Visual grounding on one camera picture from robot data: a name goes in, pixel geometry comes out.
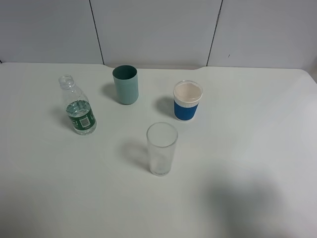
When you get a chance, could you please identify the clear bottle green label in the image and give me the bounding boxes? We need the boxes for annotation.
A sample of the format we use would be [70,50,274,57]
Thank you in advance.
[58,75,97,135]

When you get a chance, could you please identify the white cup blue sleeve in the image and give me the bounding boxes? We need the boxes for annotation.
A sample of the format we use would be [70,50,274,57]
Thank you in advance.
[173,80,203,121]

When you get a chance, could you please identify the teal green plastic cup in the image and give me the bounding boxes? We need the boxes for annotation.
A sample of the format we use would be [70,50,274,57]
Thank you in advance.
[112,65,139,105]

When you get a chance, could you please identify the tall clear drinking glass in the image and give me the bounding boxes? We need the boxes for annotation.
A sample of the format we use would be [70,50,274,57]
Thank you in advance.
[146,122,178,176]

